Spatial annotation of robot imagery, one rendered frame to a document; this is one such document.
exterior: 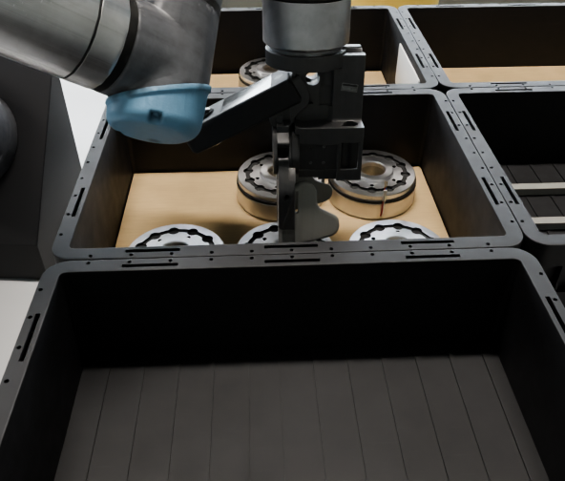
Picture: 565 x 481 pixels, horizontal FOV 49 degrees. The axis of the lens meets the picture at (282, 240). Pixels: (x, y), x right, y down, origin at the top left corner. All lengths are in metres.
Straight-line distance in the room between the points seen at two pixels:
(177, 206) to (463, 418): 0.40
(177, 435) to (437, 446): 0.20
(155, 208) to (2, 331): 0.24
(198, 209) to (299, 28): 0.29
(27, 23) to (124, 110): 0.09
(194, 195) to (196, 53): 0.30
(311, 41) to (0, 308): 0.53
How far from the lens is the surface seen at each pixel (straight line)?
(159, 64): 0.47
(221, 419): 0.53
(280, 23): 0.53
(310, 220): 0.59
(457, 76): 1.08
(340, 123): 0.57
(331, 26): 0.53
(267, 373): 0.55
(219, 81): 1.03
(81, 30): 0.45
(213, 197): 0.75
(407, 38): 0.93
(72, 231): 0.56
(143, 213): 0.74
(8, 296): 0.87
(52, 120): 0.89
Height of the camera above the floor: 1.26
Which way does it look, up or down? 39 degrees down
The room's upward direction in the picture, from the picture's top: straight up
